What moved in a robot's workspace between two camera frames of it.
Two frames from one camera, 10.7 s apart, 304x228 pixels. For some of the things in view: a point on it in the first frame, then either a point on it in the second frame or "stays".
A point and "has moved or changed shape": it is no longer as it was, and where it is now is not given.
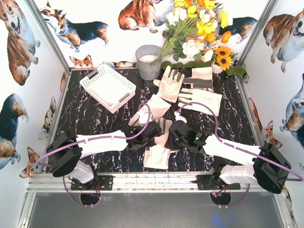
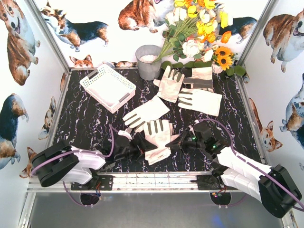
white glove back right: x=205 y=96 stays
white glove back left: x=170 y=83 stays
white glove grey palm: x=156 y=156 has moved or changed shape
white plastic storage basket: x=108 y=87 stays
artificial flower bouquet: x=195 y=30 stays
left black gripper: x=141 y=141 → x=138 y=146
